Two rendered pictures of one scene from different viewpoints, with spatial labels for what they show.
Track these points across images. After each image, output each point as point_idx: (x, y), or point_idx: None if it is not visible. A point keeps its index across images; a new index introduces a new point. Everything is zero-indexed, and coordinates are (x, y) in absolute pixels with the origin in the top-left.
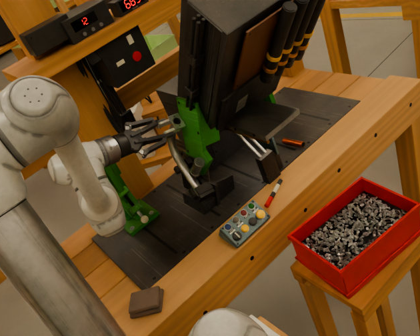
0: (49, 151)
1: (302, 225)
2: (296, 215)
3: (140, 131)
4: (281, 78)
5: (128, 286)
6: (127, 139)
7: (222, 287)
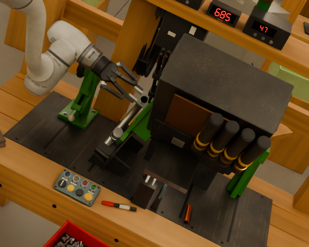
0: (98, 26)
1: (81, 229)
2: (107, 232)
3: (119, 74)
4: (289, 197)
5: (10, 125)
6: (104, 66)
7: (22, 189)
